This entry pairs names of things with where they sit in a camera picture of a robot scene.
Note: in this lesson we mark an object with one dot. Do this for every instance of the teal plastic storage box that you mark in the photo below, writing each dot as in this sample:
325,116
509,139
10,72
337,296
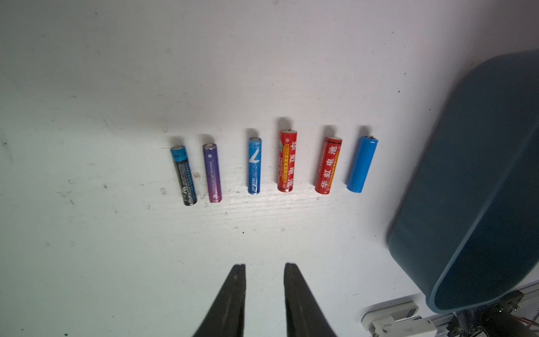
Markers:
466,232

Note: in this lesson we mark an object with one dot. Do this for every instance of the white eraser case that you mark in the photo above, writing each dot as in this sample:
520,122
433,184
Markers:
399,312

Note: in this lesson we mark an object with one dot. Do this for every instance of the blue slim battery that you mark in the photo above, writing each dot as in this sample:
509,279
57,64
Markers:
254,165

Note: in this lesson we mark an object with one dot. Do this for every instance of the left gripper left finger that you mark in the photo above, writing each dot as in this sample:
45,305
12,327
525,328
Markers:
226,315

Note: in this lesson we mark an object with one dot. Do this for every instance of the purple slim battery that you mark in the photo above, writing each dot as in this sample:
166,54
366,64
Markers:
212,172

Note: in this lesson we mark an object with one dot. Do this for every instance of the teal black slim battery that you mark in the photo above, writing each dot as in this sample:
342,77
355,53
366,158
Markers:
180,159

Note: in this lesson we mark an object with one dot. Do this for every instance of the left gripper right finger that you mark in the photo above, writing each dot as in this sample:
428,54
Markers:
303,314

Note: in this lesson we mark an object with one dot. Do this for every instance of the red Huahong battery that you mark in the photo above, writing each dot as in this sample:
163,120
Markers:
287,159

